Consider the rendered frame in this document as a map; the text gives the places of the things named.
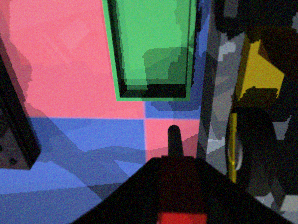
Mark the red-headed stop pin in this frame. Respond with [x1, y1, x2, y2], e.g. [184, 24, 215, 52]
[158, 125, 207, 224]

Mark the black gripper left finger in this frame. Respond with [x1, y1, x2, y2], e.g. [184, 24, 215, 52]
[70, 157, 161, 224]

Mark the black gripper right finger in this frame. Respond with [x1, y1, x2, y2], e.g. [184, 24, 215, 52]
[194, 158, 295, 224]

